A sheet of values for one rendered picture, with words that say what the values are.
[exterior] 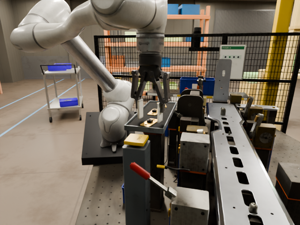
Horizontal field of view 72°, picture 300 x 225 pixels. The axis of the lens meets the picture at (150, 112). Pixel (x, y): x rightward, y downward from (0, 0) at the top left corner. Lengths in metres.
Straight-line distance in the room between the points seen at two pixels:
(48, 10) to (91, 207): 0.91
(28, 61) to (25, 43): 10.79
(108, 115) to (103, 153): 0.30
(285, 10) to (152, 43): 1.67
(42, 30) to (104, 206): 0.81
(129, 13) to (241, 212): 0.57
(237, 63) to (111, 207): 1.59
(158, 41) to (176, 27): 10.40
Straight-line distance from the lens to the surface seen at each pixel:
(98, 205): 1.11
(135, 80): 0.73
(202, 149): 0.74
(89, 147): 1.42
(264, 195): 0.74
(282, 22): 2.18
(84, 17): 0.62
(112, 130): 1.21
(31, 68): 11.76
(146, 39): 0.66
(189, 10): 5.88
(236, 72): 2.08
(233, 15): 12.03
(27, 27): 0.99
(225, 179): 0.76
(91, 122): 1.50
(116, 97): 1.28
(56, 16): 1.08
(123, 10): 0.50
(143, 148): 0.60
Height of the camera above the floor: 1.41
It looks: 17 degrees down
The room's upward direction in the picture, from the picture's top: straight up
